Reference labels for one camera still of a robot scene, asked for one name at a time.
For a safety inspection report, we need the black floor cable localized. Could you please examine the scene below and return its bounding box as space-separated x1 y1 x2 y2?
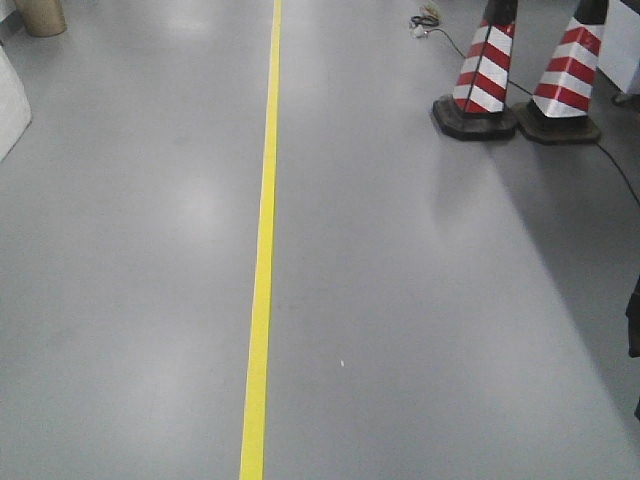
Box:
410 13 640 207

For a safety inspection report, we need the right red-white traffic cone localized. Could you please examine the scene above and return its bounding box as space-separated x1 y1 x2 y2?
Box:
512 0 609 145

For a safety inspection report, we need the cardboard tube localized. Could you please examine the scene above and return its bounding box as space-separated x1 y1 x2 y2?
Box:
14 0 67 37

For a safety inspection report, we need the red-white traffic cone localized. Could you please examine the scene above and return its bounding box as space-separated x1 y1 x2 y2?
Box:
432 0 518 141
512 0 609 145

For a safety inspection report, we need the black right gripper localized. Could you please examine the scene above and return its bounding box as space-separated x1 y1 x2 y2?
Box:
625 287 640 358

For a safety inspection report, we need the left red-white traffic cone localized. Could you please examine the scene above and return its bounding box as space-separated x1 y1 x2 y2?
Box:
432 0 518 141

